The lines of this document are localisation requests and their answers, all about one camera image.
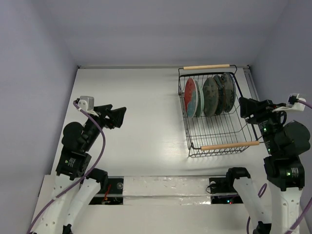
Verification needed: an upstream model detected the black wire dish rack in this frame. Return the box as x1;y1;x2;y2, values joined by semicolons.
178;65;261;157

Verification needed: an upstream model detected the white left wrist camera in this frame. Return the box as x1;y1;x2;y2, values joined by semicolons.
74;96;97;116

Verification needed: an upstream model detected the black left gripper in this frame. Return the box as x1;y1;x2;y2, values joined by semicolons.
83;103;126;150

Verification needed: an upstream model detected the red and blue floral plate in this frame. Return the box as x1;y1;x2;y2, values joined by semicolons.
184;78;199;118

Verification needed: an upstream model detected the dark brown deer plate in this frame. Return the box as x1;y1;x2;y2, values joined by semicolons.
202;77;218;117

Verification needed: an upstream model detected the white blue floral plate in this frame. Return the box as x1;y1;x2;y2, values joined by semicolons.
221;73;236;113

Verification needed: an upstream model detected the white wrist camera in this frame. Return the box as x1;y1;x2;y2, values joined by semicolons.
273;93;306;113
74;96;97;116

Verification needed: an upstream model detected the light green flower plate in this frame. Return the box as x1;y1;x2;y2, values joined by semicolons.
195;80;204;117

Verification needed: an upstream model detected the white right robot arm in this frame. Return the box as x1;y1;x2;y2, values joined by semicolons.
224;95;312;234

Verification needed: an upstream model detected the dark teal blossom plate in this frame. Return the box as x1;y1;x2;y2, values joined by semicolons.
213;75;224;116

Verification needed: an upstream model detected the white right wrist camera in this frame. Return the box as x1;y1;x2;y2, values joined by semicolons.
273;93;306;113

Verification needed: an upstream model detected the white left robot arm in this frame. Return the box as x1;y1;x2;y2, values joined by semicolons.
27;98;126;234

